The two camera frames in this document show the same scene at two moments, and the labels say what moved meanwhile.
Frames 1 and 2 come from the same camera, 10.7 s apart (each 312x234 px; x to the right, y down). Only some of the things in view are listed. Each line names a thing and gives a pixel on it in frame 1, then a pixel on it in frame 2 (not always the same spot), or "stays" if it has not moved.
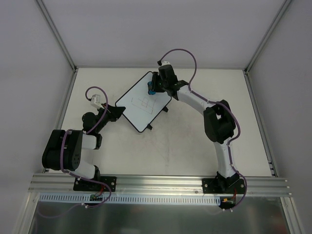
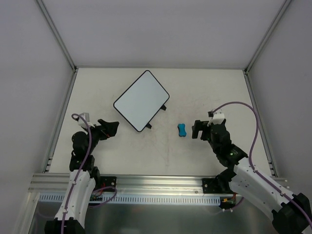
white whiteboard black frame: [141, 107] stays
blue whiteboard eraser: [150, 91] → [182, 131]
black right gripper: [155, 83] → [203, 129]
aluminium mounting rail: [64, 185] stays
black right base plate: [223, 185] stays
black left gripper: [111, 112] → [101, 129]
